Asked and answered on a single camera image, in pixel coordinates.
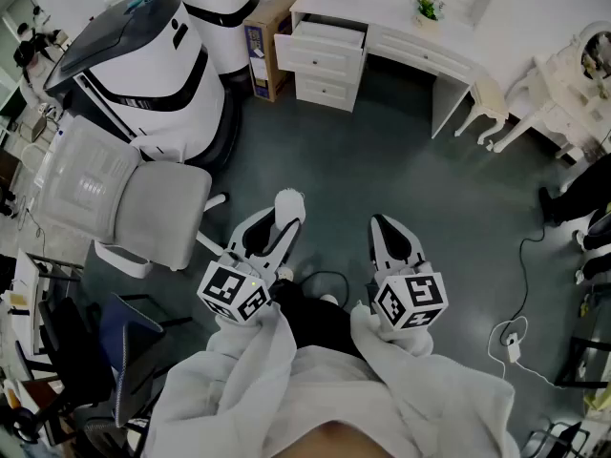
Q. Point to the tall brown cardboard box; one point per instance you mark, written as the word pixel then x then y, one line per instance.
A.
pixel 267 41

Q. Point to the white desk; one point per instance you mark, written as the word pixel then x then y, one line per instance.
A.
pixel 382 7

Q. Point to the black metal frame table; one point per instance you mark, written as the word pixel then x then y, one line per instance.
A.
pixel 584 360

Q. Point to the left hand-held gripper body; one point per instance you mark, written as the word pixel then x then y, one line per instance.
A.
pixel 228 288

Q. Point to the cream carved stool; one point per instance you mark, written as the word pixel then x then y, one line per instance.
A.
pixel 487 100

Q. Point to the white power adapter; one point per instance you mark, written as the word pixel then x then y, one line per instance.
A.
pixel 513 347

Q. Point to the white closed desk drawer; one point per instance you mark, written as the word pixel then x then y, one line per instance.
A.
pixel 326 89

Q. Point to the small green potted plant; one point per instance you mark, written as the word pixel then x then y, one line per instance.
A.
pixel 428 9

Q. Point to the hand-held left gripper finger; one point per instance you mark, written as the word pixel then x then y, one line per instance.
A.
pixel 286 243
pixel 238 236

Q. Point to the cream vanity table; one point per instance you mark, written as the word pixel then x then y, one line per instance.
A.
pixel 558 98

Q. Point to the small white fluffy item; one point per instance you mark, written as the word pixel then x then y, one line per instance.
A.
pixel 289 204

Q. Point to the person's left forearm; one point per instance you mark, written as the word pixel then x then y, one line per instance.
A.
pixel 224 380

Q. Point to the large white black service robot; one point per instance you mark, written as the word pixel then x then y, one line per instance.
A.
pixel 143 65

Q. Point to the oval vanity mirror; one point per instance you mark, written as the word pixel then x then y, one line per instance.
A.
pixel 596 53

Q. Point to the grey office chair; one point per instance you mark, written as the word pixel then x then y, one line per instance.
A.
pixel 119 193

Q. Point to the person's right forearm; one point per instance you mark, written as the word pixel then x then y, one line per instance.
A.
pixel 429 389

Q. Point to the wide white desk drawer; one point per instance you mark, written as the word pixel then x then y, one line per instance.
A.
pixel 420 53

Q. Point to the person's white shoe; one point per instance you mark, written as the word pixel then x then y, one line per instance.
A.
pixel 328 298
pixel 286 273

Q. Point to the person's white hooded top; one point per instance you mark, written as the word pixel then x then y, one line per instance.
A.
pixel 334 389

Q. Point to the black mesh office chair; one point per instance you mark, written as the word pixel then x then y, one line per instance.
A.
pixel 90 365

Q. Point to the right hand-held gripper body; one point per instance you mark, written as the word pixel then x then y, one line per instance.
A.
pixel 410 298

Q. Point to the person's black trousers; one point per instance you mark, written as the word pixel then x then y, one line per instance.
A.
pixel 320 322

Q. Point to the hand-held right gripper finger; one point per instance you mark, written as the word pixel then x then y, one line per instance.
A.
pixel 414 245
pixel 377 246

